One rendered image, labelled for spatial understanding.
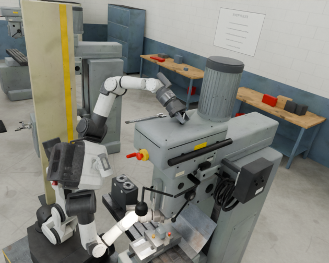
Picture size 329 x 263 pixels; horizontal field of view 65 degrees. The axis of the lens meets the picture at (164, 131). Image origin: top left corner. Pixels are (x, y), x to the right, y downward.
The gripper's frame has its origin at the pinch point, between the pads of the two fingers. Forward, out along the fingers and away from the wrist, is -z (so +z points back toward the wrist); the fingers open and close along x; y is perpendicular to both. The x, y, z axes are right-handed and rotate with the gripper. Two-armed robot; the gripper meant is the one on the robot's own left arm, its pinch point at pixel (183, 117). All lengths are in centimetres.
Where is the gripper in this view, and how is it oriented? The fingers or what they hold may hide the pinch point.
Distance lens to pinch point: 135.6
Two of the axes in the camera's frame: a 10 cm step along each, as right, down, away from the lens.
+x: -6.1, 3.0, -7.3
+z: -6.1, -7.6, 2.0
